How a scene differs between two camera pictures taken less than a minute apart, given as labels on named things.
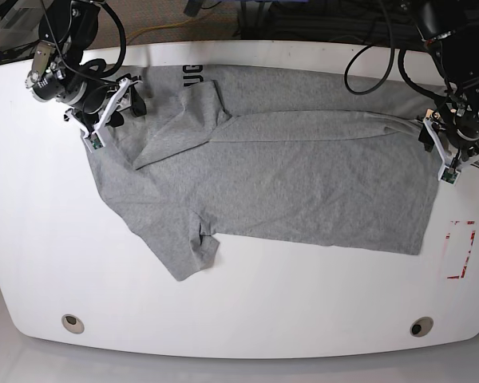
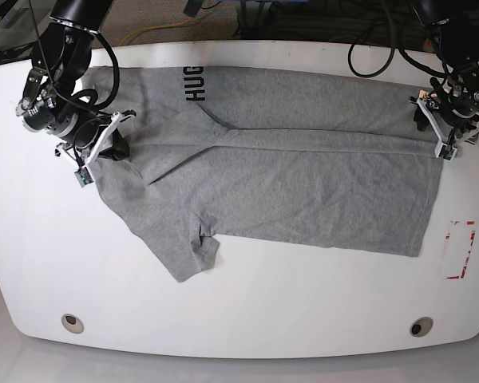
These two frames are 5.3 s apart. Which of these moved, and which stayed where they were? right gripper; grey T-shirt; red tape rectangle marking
Moved: right gripper
Stayed: grey T-shirt; red tape rectangle marking
